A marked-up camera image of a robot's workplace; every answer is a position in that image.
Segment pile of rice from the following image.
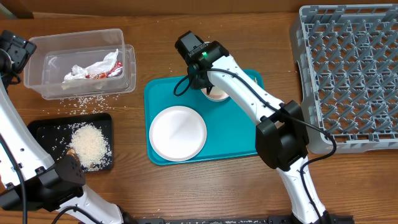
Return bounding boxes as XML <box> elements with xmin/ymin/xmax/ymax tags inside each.
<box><xmin>68</xmin><ymin>123</ymin><xmax>113</xmax><ymax>172</ymax></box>

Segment red snack wrapper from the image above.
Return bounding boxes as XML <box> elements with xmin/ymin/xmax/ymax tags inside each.
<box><xmin>85</xmin><ymin>61</ymin><xmax>123</xmax><ymax>79</ymax></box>

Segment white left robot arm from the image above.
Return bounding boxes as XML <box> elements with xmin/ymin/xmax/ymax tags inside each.
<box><xmin>1</xmin><ymin>30</ymin><xmax>137</xmax><ymax>223</ymax></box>

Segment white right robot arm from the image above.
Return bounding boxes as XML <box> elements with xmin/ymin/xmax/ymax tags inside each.
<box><xmin>175</xmin><ymin>31</ymin><xmax>333</xmax><ymax>223</ymax></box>

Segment grey dishwasher rack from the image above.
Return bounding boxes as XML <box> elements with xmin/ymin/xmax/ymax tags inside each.
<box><xmin>290</xmin><ymin>4</ymin><xmax>397</xmax><ymax>154</ymax></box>

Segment large white plate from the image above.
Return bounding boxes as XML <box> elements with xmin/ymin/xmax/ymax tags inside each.
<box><xmin>149</xmin><ymin>106</ymin><xmax>207</xmax><ymax>162</ymax></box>

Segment brown food scrap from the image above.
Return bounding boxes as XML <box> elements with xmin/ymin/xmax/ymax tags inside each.
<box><xmin>67</xmin><ymin>149</ymin><xmax>76</xmax><ymax>156</ymax></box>

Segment teal plastic tray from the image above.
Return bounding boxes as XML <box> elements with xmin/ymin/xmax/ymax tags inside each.
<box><xmin>144</xmin><ymin>77</ymin><xmax>257</xmax><ymax>163</ymax></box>

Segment black tray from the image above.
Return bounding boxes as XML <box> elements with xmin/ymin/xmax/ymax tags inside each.
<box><xmin>27</xmin><ymin>113</ymin><xmax>114</xmax><ymax>172</ymax></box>

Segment white tissue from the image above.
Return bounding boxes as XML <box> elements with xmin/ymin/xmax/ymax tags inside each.
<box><xmin>63</xmin><ymin>49</ymin><xmax>120</xmax><ymax>83</ymax></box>

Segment pink saucer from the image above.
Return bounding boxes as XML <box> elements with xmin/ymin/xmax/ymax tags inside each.
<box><xmin>201</xmin><ymin>86</ymin><xmax>229</xmax><ymax>102</ymax></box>

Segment clear plastic bin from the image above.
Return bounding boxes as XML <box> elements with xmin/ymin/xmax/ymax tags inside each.
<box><xmin>24</xmin><ymin>29</ymin><xmax>136</xmax><ymax>100</ymax></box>

